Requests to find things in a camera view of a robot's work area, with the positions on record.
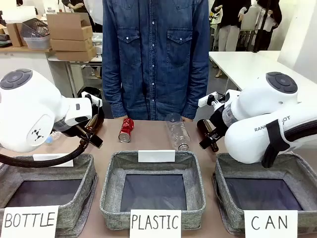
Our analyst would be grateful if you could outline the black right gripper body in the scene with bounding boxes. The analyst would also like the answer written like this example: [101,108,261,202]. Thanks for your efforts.
[209,107,230,136]

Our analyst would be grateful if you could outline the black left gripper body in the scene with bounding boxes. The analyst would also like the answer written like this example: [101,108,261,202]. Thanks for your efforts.
[92,98,105,136]

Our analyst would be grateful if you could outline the brown glass bottle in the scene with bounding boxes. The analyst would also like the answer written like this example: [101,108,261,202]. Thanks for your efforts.
[197,119,220,153]
[75,113,100,136]

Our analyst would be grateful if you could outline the red crushed can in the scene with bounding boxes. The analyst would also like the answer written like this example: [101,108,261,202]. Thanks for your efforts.
[118,118,136,144]

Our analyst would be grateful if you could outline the large clear plastic bottle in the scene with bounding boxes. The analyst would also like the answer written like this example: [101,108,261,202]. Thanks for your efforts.
[164,113,190,152]

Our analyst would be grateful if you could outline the person's right forearm denim sleeve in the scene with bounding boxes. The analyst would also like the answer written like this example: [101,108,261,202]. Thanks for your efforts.
[102,69,128,119]

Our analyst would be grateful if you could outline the person's left forearm denim sleeve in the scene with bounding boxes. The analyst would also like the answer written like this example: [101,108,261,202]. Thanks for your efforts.
[182,69,211,120]

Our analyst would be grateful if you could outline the grey fabric basket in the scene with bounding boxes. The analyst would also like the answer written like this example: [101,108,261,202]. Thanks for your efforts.
[0,153,99,238]
[99,150,207,231]
[212,152,317,235]

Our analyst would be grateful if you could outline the white paper label CAN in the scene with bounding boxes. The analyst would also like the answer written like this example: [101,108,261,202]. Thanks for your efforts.
[244,210,298,238]

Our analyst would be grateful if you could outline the black backpack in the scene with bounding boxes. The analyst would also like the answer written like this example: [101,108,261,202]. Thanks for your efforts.
[77,86,102,100]

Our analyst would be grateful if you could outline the blank white card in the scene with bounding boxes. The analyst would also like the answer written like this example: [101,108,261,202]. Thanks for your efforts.
[33,153,74,168]
[138,149,176,163]

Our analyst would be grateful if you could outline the flat closed cardboard box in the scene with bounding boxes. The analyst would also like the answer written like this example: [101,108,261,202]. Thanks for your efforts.
[50,37,94,53]
[54,46,98,61]

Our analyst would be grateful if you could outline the white desk under boxes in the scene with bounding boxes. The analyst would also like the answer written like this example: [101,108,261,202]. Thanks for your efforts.
[48,56,104,98]

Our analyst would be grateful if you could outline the person in denim shirt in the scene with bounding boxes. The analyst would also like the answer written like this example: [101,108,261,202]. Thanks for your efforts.
[102,0,211,121]

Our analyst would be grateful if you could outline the bystander black top white trousers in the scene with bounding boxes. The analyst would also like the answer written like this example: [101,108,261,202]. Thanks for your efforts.
[211,0,251,52]

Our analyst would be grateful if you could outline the black tripod pole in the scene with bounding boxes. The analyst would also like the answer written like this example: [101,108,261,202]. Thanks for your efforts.
[253,0,272,53]

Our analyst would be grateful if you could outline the white paper label PLASTIC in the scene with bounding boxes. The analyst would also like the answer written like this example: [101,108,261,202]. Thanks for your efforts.
[129,209,182,238]

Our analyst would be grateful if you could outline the white paper label BOTTLE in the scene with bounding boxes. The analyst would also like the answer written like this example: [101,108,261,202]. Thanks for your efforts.
[0,205,59,238]

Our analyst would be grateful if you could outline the large open cardboard box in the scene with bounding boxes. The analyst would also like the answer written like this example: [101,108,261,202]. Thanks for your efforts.
[46,12,94,41]

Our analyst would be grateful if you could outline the clear plastic storage container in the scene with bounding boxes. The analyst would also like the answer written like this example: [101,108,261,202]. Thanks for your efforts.
[21,21,52,50]

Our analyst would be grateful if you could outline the bystander in black coat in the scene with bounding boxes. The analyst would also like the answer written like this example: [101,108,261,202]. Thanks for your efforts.
[255,0,283,52]

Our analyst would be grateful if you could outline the small upright cardboard box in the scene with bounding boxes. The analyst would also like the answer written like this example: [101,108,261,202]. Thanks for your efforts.
[6,22,28,48]

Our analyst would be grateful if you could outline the bystander in dark top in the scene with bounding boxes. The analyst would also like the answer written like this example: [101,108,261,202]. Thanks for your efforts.
[61,0,86,13]

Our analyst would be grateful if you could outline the white foam block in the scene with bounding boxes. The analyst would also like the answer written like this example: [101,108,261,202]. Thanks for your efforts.
[0,6,37,24]

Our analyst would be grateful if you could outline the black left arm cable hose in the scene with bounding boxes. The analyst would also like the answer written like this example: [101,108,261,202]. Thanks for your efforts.
[0,138,87,168]

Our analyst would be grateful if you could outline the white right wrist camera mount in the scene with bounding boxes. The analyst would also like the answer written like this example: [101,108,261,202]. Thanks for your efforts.
[198,91,226,109]

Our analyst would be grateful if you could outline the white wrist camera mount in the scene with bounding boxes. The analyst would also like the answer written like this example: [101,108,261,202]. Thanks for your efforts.
[81,91,94,104]
[198,91,226,109]

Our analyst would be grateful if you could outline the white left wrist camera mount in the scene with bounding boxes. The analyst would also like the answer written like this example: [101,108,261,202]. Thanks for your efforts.
[81,91,94,104]

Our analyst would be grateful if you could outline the black right arm cable strap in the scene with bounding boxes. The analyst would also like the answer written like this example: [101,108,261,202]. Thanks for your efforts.
[261,119,317,169]

